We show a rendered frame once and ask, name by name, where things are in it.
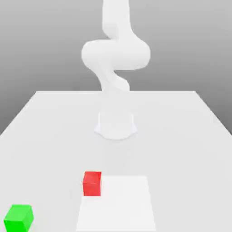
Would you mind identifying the small red cube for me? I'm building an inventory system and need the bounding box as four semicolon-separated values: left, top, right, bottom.
82;171;102;197

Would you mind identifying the small green cube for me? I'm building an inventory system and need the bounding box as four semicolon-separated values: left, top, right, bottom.
3;204;34;232

